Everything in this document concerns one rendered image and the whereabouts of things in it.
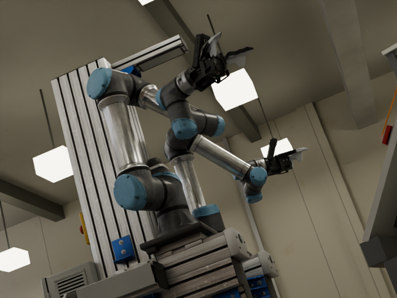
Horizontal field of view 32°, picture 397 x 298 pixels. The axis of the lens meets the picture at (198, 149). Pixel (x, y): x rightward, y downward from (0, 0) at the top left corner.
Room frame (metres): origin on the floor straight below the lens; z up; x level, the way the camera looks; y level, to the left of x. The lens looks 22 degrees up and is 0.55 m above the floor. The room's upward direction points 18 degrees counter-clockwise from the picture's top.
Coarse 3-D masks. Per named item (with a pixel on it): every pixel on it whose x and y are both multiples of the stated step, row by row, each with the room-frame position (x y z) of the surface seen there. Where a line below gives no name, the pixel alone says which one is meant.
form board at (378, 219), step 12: (396, 120) 1.64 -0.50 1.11; (396, 132) 1.65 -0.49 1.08; (396, 144) 1.66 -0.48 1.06; (396, 156) 1.68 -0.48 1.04; (384, 168) 1.68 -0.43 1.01; (396, 168) 1.71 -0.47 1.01; (384, 180) 1.68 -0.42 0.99; (396, 180) 1.74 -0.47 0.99; (384, 192) 1.70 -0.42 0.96; (396, 192) 1.77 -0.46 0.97; (372, 204) 1.71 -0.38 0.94; (384, 204) 1.73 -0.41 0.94; (396, 204) 1.80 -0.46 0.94; (372, 216) 1.72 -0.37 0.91; (384, 216) 1.76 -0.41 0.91; (372, 228) 1.73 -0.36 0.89; (384, 228) 1.79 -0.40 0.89; (396, 228) 1.87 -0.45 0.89
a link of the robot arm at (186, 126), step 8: (176, 104) 1.96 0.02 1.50; (184, 104) 1.97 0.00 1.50; (168, 112) 1.98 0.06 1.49; (176, 112) 1.96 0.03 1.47; (184, 112) 1.96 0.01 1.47; (192, 112) 1.98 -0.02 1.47; (200, 112) 2.03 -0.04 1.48; (176, 120) 1.96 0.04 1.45; (184, 120) 1.96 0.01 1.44; (192, 120) 1.97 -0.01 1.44; (200, 120) 2.01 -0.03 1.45; (176, 128) 1.97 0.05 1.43; (184, 128) 1.96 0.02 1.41; (192, 128) 1.97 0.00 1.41; (200, 128) 2.03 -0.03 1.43; (176, 136) 1.99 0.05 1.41; (184, 136) 2.00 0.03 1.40; (192, 136) 2.02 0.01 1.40
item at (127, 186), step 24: (96, 72) 2.09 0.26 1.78; (120, 72) 2.14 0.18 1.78; (96, 96) 2.10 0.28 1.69; (120, 96) 2.11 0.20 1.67; (120, 120) 2.11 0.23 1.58; (120, 144) 2.11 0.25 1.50; (120, 168) 2.13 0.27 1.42; (144, 168) 2.11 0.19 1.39; (120, 192) 2.11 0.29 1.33; (144, 192) 2.09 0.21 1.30
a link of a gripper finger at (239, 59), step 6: (246, 48) 1.88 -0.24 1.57; (252, 48) 1.87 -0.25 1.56; (228, 54) 1.88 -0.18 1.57; (234, 54) 1.88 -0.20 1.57; (240, 54) 1.89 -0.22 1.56; (246, 54) 1.90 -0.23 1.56; (228, 60) 1.89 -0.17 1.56; (234, 60) 1.89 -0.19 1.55; (240, 60) 1.89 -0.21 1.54; (240, 66) 1.89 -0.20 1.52
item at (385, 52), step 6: (390, 48) 2.78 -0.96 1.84; (396, 48) 2.78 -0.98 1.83; (384, 54) 2.80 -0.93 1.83; (390, 54) 2.80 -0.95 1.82; (396, 54) 2.79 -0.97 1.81; (390, 60) 2.80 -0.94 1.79; (396, 60) 2.79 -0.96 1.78; (396, 66) 2.80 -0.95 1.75; (396, 72) 2.80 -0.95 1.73; (396, 78) 2.81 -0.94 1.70
